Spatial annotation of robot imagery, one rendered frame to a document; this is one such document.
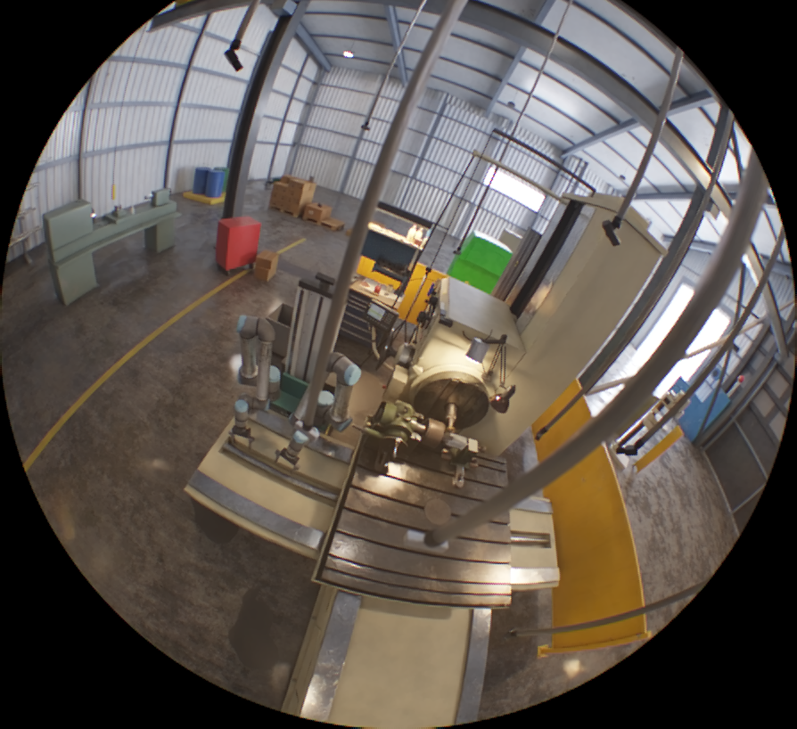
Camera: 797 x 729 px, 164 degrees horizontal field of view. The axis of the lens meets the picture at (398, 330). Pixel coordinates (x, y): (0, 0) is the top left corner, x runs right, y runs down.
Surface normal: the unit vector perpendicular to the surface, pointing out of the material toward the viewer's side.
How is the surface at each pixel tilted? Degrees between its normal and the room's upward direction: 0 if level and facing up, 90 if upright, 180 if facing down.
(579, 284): 90
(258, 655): 0
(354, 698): 0
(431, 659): 0
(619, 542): 90
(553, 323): 90
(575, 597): 90
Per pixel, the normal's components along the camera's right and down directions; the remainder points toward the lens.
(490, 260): -0.13, 0.44
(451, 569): 0.35, -0.77
